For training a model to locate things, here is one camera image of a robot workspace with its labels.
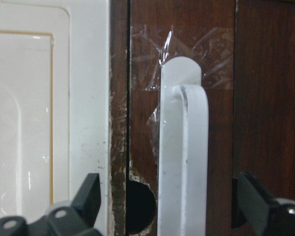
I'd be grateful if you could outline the white drawer handle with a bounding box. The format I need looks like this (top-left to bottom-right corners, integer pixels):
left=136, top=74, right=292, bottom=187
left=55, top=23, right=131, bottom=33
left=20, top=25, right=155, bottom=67
left=157, top=57, right=209, bottom=236

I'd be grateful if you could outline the dark wooden drawer front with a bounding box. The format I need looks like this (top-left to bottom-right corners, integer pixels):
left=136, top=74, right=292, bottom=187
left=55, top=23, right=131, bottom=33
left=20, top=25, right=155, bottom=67
left=108, top=0, right=295, bottom=236

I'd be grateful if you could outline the white plastic panel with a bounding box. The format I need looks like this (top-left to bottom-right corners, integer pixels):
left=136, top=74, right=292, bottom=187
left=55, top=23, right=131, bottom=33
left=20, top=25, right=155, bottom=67
left=0, top=0, right=110, bottom=235

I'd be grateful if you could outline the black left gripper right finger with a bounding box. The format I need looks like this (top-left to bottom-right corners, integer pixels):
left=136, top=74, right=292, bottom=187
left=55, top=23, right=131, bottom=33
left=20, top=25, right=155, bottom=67
left=237, top=172, right=295, bottom=236

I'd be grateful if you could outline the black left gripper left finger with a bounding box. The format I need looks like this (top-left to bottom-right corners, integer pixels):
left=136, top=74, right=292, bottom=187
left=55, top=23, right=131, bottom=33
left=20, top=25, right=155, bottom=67
left=0, top=173, right=101, bottom=236

